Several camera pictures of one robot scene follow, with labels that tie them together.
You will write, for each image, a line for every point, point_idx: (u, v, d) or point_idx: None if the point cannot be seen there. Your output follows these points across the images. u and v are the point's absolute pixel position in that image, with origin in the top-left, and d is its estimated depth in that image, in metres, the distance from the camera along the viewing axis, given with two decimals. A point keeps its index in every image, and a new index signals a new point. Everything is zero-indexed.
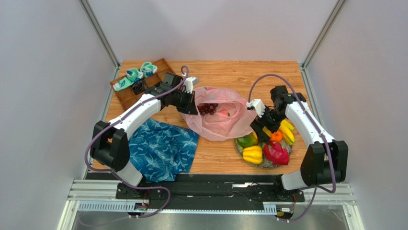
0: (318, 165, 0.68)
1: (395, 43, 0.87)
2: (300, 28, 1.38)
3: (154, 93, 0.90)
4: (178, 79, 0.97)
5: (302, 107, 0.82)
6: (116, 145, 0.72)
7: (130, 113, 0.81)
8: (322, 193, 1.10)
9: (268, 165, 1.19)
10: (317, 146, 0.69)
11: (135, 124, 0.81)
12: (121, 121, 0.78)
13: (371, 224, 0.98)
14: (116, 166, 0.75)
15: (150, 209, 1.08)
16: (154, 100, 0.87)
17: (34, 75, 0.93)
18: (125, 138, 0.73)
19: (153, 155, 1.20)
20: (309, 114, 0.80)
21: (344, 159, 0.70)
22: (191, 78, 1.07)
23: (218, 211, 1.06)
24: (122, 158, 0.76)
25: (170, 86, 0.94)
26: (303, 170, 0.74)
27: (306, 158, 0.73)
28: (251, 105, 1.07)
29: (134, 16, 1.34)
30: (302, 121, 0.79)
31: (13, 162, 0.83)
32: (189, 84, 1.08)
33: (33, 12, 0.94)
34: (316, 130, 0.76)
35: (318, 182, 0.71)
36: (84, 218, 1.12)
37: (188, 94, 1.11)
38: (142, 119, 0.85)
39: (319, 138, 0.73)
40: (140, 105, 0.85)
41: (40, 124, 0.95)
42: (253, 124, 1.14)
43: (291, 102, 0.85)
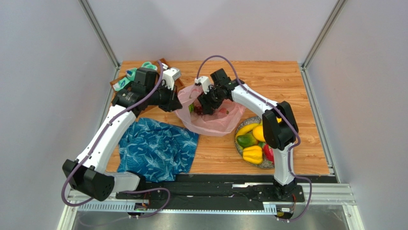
0: (276, 127, 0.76)
1: (395, 42, 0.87)
2: (300, 28, 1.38)
3: (126, 99, 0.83)
4: (152, 76, 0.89)
5: (244, 87, 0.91)
6: (92, 184, 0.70)
7: (98, 141, 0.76)
8: (322, 193, 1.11)
9: (268, 165, 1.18)
10: (268, 112, 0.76)
11: (107, 152, 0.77)
12: (90, 156, 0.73)
13: (372, 224, 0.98)
14: (99, 197, 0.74)
15: (150, 209, 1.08)
16: (124, 114, 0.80)
17: (34, 75, 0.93)
18: (99, 175, 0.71)
19: (153, 155, 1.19)
20: (251, 92, 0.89)
21: (292, 113, 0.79)
22: (172, 71, 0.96)
23: (218, 211, 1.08)
24: (105, 188, 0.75)
25: (143, 86, 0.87)
26: (266, 137, 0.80)
27: (263, 127, 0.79)
28: (198, 81, 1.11)
29: (133, 16, 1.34)
30: (249, 99, 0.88)
31: (14, 161, 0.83)
32: (170, 79, 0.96)
33: (33, 12, 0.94)
34: (262, 100, 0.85)
35: (282, 143, 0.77)
36: (84, 218, 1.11)
37: (168, 90, 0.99)
38: (116, 140, 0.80)
39: (267, 107, 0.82)
40: (107, 125, 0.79)
41: (40, 124, 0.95)
42: (199, 97, 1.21)
43: (234, 88, 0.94)
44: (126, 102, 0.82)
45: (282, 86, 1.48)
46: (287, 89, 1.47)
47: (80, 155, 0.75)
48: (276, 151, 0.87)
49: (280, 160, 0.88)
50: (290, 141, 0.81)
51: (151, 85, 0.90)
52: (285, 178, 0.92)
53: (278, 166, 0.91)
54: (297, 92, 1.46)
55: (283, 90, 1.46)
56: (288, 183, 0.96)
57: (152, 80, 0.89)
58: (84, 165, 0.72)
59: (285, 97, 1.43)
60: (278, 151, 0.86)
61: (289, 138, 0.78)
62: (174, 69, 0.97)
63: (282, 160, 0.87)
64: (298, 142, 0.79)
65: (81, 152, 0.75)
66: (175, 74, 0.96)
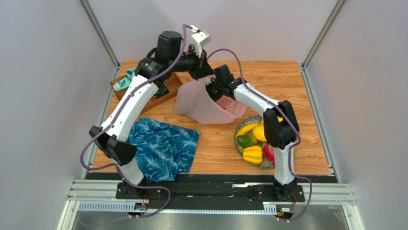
0: (277, 126, 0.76)
1: (396, 42, 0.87)
2: (300, 28, 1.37)
3: (149, 69, 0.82)
4: (175, 42, 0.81)
5: (246, 86, 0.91)
6: (114, 151, 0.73)
7: (121, 110, 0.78)
8: (322, 193, 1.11)
9: (268, 165, 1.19)
10: (269, 111, 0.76)
11: (129, 122, 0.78)
12: (113, 125, 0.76)
13: (372, 224, 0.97)
14: (123, 162, 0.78)
15: (151, 209, 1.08)
16: (146, 86, 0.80)
17: (34, 75, 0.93)
18: (121, 144, 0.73)
19: (153, 155, 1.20)
20: (253, 91, 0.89)
21: (292, 112, 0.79)
22: (199, 36, 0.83)
23: (218, 211, 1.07)
24: (127, 155, 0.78)
25: (166, 54, 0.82)
26: (268, 136, 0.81)
27: (265, 125, 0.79)
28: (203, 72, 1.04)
29: (134, 16, 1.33)
30: (251, 98, 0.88)
31: (14, 161, 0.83)
32: (197, 45, 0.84)
33: (33, 12, 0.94)
34: (264, 99, 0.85)
35: (282, 141, 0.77)
36: (84, 218, 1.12)
37: (196, 57, 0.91)
38: (138, 110, 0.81)
39: (268, 106, 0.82)
40: (130, 96, 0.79)
41: (40, 124, 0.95)
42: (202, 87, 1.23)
43: (236, 87, 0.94)
44: (149, 72, 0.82)
45: (282, 86, 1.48)
46: (287, 89, 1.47)
47: (105, 122, 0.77)
48: (276, 150, 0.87)
49: (280, 160, 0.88)
50: (291, 141, 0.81)
51: (175, 51, 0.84)
52: (285, 177, 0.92)
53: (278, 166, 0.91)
54: (297, 92, 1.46)
55: (282, 90, 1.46)
56: (288, 183, 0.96)
57: (175, 45, 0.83)
58: (107, 133, 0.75)
59: (285, 97, 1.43)
60: (278, 150, 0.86)
61: (290, 136, 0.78)
62: (203, 34, 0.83)
63: (282, 159, 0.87)
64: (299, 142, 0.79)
65: (106, 120, 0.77)
66: (202, 41, 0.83)
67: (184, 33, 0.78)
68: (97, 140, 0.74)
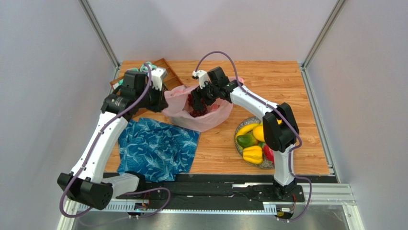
0: (277, 130, 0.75)
1: (395, 42, 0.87)
2: (300, 28, 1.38)
3: (116, 105, 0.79)
4: (141, 78, 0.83)
5: (243, 89, 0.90)
6: (90, 195, 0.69)
7: (92, 150, 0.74)
8: (322, 193, 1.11)
9: (268, 165, 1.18)
10: (268, 115, 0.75)
11: (102, 160, 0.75)
12: (84, 167, 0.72)
13: (372, 224, 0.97)
14: (98, 206, 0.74)
15: (150, 209, 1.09)
16: (116, 121, 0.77)
17: (34, 74, 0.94)
18: (96, 186, 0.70)
19: (153, 155, 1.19)
20: (250, 94, 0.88)
21: (292, 114, 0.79)
22: (158, 72, 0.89)
23: (218, 211, 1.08)
24: (103, 197, 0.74)
25: (133, 90, 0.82)
26: (267, 139, 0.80)
27: (264, 129, 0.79)
28: (196, 74, 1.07)
29: (133, 16, 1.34)
30: (249, 101, 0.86)
31: (14, 160, 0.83)
32: (157, 79, 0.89)
33: (33, 12, 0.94)
34: (262, 102, 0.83)
35: (283, 144, 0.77)
36: (84, 218, 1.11)
37: (157, 90, 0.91)
38: (110, 148, 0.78)
39: (267, 109, 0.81)
40: (99, 134, 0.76)
41: (40, 124, 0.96)
42: (193, 92, 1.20)
43: (232, 91, 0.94)
44: (116, 108, 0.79)
45: (282, 86, 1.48)
46: (288, 89, 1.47)
47: (75, 167, 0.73)
48: (276, 152, 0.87)
49: (280, 162, 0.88)
50: (291, 143, 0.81)
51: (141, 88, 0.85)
52: (286, 178, 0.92)
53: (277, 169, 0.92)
54: (297, 92, 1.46)
55: (282, 90, 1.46)
56: (288, 183, 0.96)
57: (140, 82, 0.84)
58: (80, 178, 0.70)
59: (285, 97, 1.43)
60: (278, 152, 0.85)
61: (289, 140, 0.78)
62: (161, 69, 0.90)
63: (282, 162, 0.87)
64: (300, 144, 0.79)
65: (75, 165, 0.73)
66: (163, 74, 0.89)
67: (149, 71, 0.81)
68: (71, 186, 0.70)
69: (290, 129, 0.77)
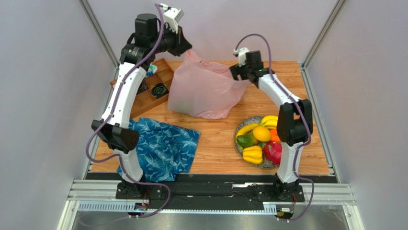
0: (290, 122, 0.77)
1: (395, 42, 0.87)
2: (300, 28, 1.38)
3: (133, 54, 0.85)
4: (151, 24, 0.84)
5: (272, 77, 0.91)
6: (121, 138, 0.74)
7: (118, 98, 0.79)
8: (322, 193, 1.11)
9: (268, 165, 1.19)
10: (287, 105, 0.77)
11: (128, 108, 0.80)
12: (113, 114, 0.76)
13: (372, 224, 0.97)
14: (129, 147, 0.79)
15: (150, 209, 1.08)
16: (135, 71, 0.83)
17: (34, 75, 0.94)
18: (125, 130, 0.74)
19: (153, 155, 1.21)
20: (277, 84, 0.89)
21: (311, 113, 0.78)
22: (172, 14, 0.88)
23: (218, 211, 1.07)
24: (132, 140, 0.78)
25: (147, 37, 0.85)
26: (279, 130, 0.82)
27: (278, 118, 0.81)
28: (237, 52, 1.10)
29: (134, 16, 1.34)
30: (273, 89, 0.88)
31: (14, 161, 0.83)
32: (171, 21, 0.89)
33: (33, 12, 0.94)
34: (285, 93, 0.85)
35: (292, 139, 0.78)
36: (84, 218, 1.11)
37: (173, 33, 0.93)
38: (132, 98, 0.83)
39: (288, 100, 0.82)
40: (122, 84, 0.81)
41: (40, 124, 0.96)
42: (232, 69, 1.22)
43: (262, 76, 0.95)
44: (133, 57, 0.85)
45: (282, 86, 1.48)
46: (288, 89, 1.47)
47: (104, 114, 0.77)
48: (284, 146, 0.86)
49: (287, 157, 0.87)
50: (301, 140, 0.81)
51: (154, 33, 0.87)
52: (288, 176, 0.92)
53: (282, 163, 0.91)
54: (296, 92, 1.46)
55: None
56: (289, 183, 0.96)
57: (152, 28, 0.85)
58: (109, 123, 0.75)
59: None
60: (286, 146, 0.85)
61: (300, 137, 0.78)
62: (175, 9, 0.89)
63: (288, 157, 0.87)
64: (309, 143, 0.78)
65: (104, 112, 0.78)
66: (175, 16, 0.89)
67: (159, 14, 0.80)
68: (102, 130, 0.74)
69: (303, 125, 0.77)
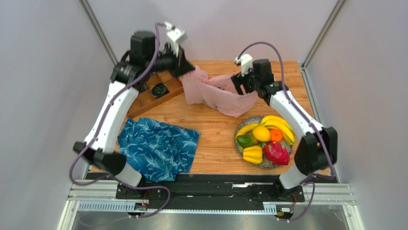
0: (312, 153, 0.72)
1: (395, 42, 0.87)
2: (300, 28, 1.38)
3: (125, 74, 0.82)
4: (147, 42, 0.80)
5: (288, 97, 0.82)
6: (103, 164, 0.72)
7: (103, 121, 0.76)
8: (321, 193, 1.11)
9: (268, 165, 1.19)
10: (309, 136, 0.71)
11: (113, 132, 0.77)
12: (96, 138, 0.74)
13: (371, 224, 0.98)
14: (113, 172, 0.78)
15: (150, 209, 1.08)
16: (125, 93, 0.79)
17: (34, 75, 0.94)
18: (108, 156, 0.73)
19: (153, 155, 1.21)
20: (295, 105, 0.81)
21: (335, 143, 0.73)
22: (176, 34, 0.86)
23: (218, 211, 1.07)
24: (115, 166, 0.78)
25: (142, 56, 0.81)
26: (300, 158, 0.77)
27: (300, 148, 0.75)
28: (238, 62, 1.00)
29: (134, 16, 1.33)
30: (291, 113, 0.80)
31: (14, 160, 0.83)
32: (173, 42, 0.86)
33: (33, 12, 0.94)
34: (305, 119, 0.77)
35: (314, 170, 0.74)
36: (84, 218, 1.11)
37: (171, 52, 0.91)
38: (120, 120, 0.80)
39: (309, 128, 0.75)
40: (110, 106, 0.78)
41: (40, 125, 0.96)
42: (233, 79, 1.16)
43: (274, 93, 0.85)
44: (125, 76, 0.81)
45: None
46: None
47: (88, 137, 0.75)
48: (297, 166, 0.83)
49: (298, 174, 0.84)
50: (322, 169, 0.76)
51: (151, 51, 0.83)
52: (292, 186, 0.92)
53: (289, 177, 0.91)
54: (296, 92, 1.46)
55: None
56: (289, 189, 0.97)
57: (149, 46, 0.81)
58: (93, 147, 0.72)
59: None
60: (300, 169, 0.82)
61: (322, 168, 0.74)
62: (178, 31, 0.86)
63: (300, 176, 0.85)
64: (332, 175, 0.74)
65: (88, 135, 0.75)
66: (178, 38, 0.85)
67: (156, 32, 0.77)
68: (84, 154, 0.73)
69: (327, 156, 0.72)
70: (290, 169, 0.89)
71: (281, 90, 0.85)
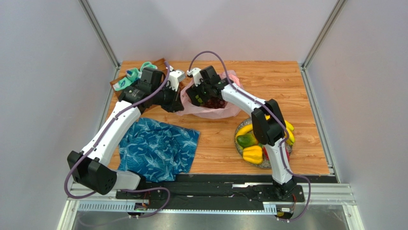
0: (265, 125, 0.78)
1: (395, 42, 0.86)
2: (300, 28, 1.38)
3: (132, 96, 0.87)
4: (157, 76, 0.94)
5: (233, 87, 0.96)
6: (96, 177, 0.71)
7: (104, 134, 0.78)
8: (322, 193, 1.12)
9: (268, 165, 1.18)
10: (256, 110, 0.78)
11: (111, 146, 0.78)
12: (95, 148, 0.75)
13: (371, 224, 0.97)
14: (101, 189, 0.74)
15: (150, 209, 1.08)
16: (130, 110, 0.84)
17: (33, 75, 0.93)
18: (103, 168, 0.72)
19: (153, 155, 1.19)
20: (240, 91, 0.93)
21: (279, 109, 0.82)
22: (177, 73, 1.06)
23: (218, 211, 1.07)
24: (107, 182, 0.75)
25: (149, 85, 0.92)
26: (256, 134, 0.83)
27: (253, 125, 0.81)
28: (190, 73, 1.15)
29: (133, 16, 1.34)
30: (239, 97, 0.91)
31: (14, 160, 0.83)
32: (174, 79, 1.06)
33: (33, 12, 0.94)
34: (251, 99, 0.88)
35: (272, 138, 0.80)
36: (84, 218, 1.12)
37: (172, 91, 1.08)
38: (120, 134, 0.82)
39: (255, 105, 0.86)
40: (114, 120, 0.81)
41: (40, 125, 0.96)
42: (188, 91, 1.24)
43: (223, 88, 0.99)
44: (131, 98, 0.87)
45: (282, 86, 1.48)
46: (287, 89, 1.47)
47: (85, 147, 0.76)
48: (268, 148, 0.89)
49: (274, 158, 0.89)
50: (280, 136, 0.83)
51: (157, 86, 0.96)
52: (283, 176, 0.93)
53: (274, 166, 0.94)
54: (297, 92, 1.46)
55: (282, 90, 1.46)
56: (287, 182, 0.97)
57: (157, 79, 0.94)
58: (89, 157, 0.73)
59: (285, 97, 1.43)
60: (269, 148, 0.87)
61: (278, 134, 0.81)
62: (179, 71, 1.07)
63: (278, 159, 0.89)
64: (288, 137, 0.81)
65: (86, 144, 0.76)
66: (179, 76, 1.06)
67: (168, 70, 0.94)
68: (79, 165, 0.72)
69: (278, 122, 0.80)
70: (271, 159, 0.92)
71: (228, 85, 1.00)
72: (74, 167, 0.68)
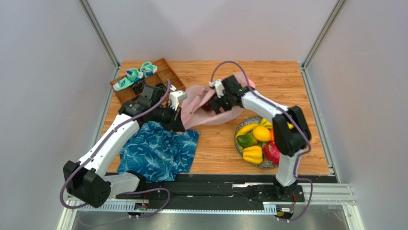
0: (286, 132, 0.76)
1: (395, 42, 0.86)
2: (300, 28, 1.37)
3: (132, 110, 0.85)
4: (158, 92, 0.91)
5: (255, 94, 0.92)
6: (90, 188, 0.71)
7: (102, 145, 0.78)
8: (322, 193, 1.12)
9: (268, 165, 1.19)
10: (279, 117, 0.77)
11: (108, 157, 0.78)
12: (92, 159, 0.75)
13: (372, 224, 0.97)
14: (94, 202, 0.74)
15: (150, 209, 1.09)
16: (130, 123, 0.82)
17: (33, 75, 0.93)
18: (97, 179, 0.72)
19: (153, 155, 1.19)
20: (262, 97, 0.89)
21: (303, 119, 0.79)
22: (178, 93, 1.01)
23: (218, 210, 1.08)
24: (100, 195, 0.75)
25: (150, 100, 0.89)
26: (277, 143, 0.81)
27: (274, 132, 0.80)
28: (212, 84, 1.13)
29: (133, 16, 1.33)
30: (260, 104, 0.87)
31: (14, 160, 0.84)
32: (175, 99, 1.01)
33: (32, 13, 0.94)
34: (272, 106, 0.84)
35: (293, 148, 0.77)
36: (84, 218, 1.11)
37: (172, 110, 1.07)
38: (119, 146, 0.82)
39: (277, 111, 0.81)
40: (113, 132, 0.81)
41: (40, 125, 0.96)
42: (212, 101, 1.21)
43: (244, 94, 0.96)
44: (131, 112, 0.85)
45: (282, 86, 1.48)
46: (287, 89, 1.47)
47: (83, 157, 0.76)
48: (284, 156, 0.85)
49: (286, 165, 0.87)
50: (301, 148, 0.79)
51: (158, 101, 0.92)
52: (288, 179, 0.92)
53: (282, 170, 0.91)
54: (297, 92, 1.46)
55: (282, 90, 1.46)
56: (289, 184, 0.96)
57: (158, 96, 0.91)
58: (85, 167, 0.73)
59: (285, 97, 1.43)
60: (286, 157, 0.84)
61: (300, 144, 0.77)
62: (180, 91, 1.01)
63: (289, 166, 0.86)
64: (309, 150, 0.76)
65: (84, 155, 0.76)
66: (180, 97, 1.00)
67: (168, 86, 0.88)
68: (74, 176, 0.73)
69: (300, 132, 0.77)
70: (282, 163, 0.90)
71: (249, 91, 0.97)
72: (70, 178, 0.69)
